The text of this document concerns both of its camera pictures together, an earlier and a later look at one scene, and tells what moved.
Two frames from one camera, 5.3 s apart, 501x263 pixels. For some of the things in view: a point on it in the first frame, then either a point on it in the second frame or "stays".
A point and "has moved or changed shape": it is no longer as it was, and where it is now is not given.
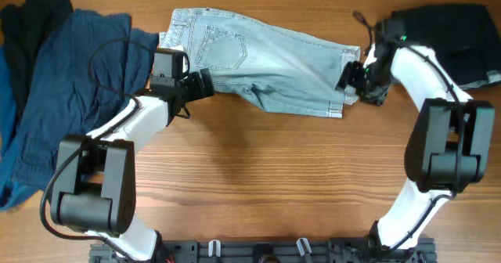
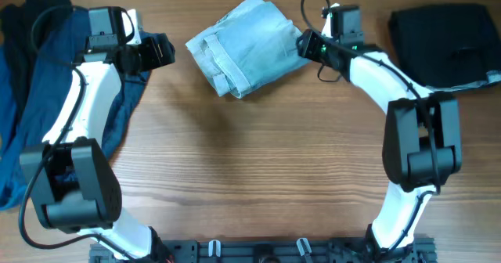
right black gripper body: x=348 y=75 -> x=308 y=45
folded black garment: x=462 y=35 stays
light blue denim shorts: x=269 y=66 has moved or changed shape
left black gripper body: x=204 y=84 -> x=163 y=50
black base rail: x=273 y=250 stays
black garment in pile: x=24 y=30 stays
